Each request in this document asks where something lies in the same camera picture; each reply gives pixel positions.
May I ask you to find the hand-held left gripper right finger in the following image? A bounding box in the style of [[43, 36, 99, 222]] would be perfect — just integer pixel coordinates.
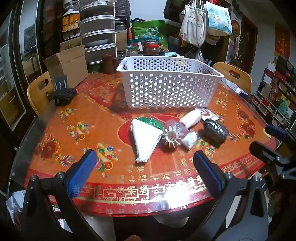
[[183, 150, 270, 241]]

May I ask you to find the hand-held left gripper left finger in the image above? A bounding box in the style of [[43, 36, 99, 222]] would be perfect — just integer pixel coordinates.
[[20, 149, 104, 241]]

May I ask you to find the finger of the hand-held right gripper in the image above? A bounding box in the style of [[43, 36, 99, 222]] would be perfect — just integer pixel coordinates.
[[249, 140, 281, 164], [265, 124, 288, 142]]

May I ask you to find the small clear plastic packet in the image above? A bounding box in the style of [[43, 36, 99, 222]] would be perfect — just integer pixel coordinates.
[[181, 132, 197, 150]]

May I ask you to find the black bundle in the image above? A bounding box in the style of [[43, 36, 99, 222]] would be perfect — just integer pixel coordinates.
[[203, 119, 229, 147]]

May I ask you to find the white flower-shaped ornament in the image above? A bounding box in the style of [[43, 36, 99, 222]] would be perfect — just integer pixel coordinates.
[[162, 124, 185, 150]]

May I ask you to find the white packet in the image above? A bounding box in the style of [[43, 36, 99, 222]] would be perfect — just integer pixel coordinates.
[[179, 109, 202, 128]]

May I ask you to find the small red-white printed packet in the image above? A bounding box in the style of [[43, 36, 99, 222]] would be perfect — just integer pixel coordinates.
[[195, 108, 219, 121]]

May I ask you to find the purple round pad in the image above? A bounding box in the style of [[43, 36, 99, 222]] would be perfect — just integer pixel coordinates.
[[165, 120, 189, 135]]

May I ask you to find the white plastic bag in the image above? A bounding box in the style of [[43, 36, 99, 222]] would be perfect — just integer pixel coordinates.
[[6, 190, 26, 225], [130, 119, 163, 164]]

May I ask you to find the green plastic bag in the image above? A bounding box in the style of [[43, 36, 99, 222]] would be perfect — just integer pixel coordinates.
[[136, 116, 165, 131]]

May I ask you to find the white perforated plastic basket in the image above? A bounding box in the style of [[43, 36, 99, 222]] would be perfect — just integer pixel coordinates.
[[116, 56, 225, 109]]

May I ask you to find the white cubby shelf with boxes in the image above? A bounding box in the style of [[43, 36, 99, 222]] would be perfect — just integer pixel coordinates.
[[251, 56, 296, 130]]

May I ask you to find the wooden chair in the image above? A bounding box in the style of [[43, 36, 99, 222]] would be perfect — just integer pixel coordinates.
[[212, 62, 252, 94], [26, 71, 55, 116]]

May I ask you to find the black phone stand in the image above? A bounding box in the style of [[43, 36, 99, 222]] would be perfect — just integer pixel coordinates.
[[51, 75, 78, 106]]

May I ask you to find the open cardboard box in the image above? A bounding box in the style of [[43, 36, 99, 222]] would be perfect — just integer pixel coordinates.
[[43, 44, 89, 87]]

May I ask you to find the clear plastic bag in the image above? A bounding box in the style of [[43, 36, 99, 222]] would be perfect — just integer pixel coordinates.
[[191, 49, 206, 64]]

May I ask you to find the brown clay pot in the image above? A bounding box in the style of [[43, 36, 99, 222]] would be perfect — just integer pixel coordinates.
[[102, 54, 118, 74]]

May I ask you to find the blue printed bag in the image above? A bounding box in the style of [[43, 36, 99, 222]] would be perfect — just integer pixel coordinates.
[[205, 1, 233, 37]]

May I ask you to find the small glass jar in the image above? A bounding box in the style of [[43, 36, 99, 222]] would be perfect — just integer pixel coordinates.
[[126, 44, 139, 57]]

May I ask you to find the white canvas tote bag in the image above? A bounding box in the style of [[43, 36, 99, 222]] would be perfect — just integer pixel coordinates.
[[180, 0, 207, 48]]

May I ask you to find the glass jar with red lid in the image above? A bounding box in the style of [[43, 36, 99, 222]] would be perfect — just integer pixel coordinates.
[[144, 39, 161, 56]]

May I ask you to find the dark framed glass door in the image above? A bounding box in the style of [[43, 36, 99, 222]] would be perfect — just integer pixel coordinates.
[[0, 0, 47, 139]]

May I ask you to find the brown cardboard carton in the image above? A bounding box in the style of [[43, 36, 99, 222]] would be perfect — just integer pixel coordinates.
[[116, 30, 128, 51]]

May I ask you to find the stacked grey drawer tower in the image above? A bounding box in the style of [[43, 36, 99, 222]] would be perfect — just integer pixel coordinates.
[[80, 2, 117, 64]]

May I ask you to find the green shopping bag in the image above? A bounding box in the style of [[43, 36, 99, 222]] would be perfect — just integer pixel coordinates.
[[132, 20, 169, 48]]

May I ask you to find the red wall poster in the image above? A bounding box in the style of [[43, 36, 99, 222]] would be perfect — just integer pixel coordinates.
[[274, 24, 290, 59]]

